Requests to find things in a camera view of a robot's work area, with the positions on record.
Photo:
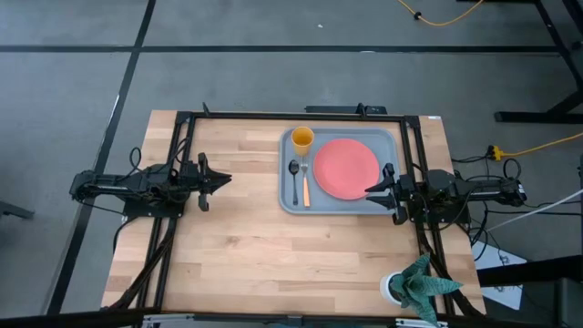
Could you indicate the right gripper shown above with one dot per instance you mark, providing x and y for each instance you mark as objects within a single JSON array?
[{"x": 403, "y": 191}]

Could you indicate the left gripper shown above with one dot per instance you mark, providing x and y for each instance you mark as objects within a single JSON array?
[{"x": 200, "y": 180}]

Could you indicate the red plate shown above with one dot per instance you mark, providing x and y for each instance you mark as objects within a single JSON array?
[{"x": 346, "y": 168}]

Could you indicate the black spoon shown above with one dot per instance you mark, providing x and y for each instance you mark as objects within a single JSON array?
[{"x": 293, "y": 167}]

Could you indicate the yellow cup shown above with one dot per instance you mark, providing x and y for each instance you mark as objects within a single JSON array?
[{"x": 303, "y": 139}]

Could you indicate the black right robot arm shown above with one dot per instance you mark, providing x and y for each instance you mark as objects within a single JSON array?
[{"x": 483, "y": 189}]

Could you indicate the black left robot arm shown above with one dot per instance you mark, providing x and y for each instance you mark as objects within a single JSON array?
[{"x": 118, "y": 182}]

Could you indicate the grey tray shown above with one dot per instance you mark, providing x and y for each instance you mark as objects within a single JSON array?
[{"x": 291, "y": 205}]

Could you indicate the black device on table edge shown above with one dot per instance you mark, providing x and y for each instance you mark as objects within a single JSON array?
[{"x": 337, "y": 109}]

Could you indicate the white plant pot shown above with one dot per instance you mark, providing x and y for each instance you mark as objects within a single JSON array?
[{"x": 385, "y": 287}]

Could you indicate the green artificial plant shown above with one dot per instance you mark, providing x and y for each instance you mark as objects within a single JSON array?
[{"x": 421, "y": 287}]

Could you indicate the white paper sheet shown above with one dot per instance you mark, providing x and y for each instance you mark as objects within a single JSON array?
[{"x": 489, "y": 259}]

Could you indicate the black metal stand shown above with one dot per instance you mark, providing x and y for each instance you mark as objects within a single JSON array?
[
  {"x": 537, "y": 117},
  {"x": 524, "y": 273}
]

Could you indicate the black crossbar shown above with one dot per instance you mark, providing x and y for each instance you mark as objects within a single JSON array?
[{"x": 68, "y": 319}]

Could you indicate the black stand foot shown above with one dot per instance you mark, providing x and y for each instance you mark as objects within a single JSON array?
[{"x": 13, "y": 210}]

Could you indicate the black aluminium table frame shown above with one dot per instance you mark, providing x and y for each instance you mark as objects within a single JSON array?
[{"x": 296, "y": 116}]

